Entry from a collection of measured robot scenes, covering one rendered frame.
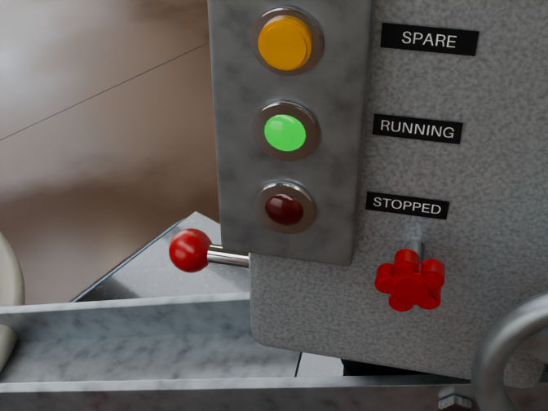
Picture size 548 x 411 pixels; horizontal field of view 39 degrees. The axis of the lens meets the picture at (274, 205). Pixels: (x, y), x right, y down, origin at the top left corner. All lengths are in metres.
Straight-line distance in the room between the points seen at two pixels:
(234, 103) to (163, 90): 2.81
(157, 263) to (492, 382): 0.69
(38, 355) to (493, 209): 0.58
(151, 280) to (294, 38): 0.72
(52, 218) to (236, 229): 2.15
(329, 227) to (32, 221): 2.20
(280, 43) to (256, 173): 0.08
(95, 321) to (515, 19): 0.58
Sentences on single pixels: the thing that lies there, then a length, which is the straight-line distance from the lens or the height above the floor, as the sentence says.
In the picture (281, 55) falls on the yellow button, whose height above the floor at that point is 1.39.
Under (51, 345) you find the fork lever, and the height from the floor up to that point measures 0.92.
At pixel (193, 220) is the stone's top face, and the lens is 1.14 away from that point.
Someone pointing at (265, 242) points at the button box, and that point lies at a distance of 0.45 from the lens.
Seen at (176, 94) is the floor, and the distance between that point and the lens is 3.19.
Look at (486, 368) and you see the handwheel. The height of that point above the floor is 1.22.
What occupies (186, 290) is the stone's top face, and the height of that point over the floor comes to 0.84.
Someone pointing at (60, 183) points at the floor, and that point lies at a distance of 2.74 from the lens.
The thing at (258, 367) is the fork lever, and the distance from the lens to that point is 0.74.
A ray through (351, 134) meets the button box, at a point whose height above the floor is 1.34.
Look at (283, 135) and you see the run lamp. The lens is 0.40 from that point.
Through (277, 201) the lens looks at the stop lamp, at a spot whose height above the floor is 1.30.
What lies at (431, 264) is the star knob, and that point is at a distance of 0.43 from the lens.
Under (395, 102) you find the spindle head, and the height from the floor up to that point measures 1.35.
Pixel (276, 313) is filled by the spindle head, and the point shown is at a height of 1.18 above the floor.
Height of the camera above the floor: 1.55
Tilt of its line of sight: 38 degrees down
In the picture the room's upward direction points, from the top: straight up
